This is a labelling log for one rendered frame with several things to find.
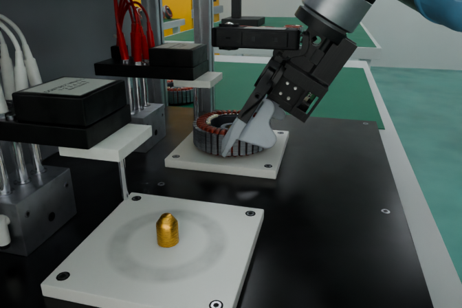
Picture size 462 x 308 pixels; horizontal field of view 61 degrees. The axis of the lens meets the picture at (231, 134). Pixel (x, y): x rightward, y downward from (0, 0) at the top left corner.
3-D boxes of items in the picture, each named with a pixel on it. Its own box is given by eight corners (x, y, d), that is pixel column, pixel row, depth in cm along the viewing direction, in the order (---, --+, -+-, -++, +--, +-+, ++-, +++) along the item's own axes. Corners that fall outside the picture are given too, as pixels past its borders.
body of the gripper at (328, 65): (300, 128, 50) (360, 47, 45) (244, 91, 50) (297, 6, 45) (304, 111, 57) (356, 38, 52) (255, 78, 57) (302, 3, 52)
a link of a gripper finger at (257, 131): (256, 176, 48) (295, 113, 49) (214, 149, 48) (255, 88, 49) (252, 176, 51) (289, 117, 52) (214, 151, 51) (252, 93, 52)
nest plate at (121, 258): (263, 218, 41) (264, 208, 40) (227, 335, 27) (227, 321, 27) (132, 201, 44) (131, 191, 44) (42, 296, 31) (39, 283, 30)
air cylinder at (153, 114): (166, 135, 64) (164, 102, 62) (146, 153, 57) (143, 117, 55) (138, 133, 65) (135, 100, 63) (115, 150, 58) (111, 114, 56)
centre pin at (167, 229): (181, 236, 36) (181, 210, 35) (174, 249, 34) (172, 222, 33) (162, 233, 36) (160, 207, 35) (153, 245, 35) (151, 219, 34)
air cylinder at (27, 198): (78, 213, 42) (70, 166, 40) (28, 257, 35) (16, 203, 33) (37, 207, 43) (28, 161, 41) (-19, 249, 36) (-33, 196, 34)
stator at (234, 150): (276, 133, 61) (276, 111, 60) (262, 163, 51) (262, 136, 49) (207, 127, 64) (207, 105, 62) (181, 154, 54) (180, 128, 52)
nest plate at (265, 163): (288, 137, 63) (289, 130, 62) (276, 179, 49) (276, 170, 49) (199, 130, 66) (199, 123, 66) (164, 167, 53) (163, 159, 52)
